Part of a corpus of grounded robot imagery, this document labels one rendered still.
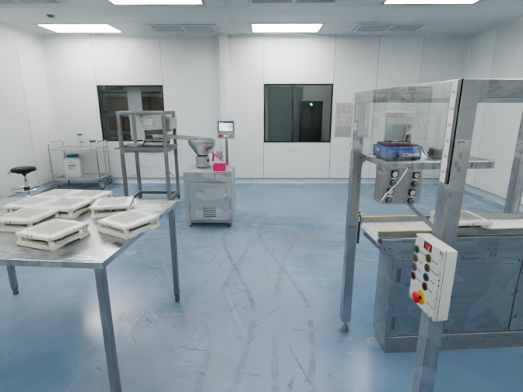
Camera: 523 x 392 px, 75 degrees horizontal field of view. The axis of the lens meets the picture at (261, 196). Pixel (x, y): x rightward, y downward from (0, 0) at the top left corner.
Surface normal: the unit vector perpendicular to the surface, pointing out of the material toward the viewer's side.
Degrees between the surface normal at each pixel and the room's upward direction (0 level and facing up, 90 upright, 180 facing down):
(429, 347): 90
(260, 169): 90
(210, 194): 90
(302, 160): 90
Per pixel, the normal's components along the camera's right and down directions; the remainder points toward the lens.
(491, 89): 0.07, 0.25
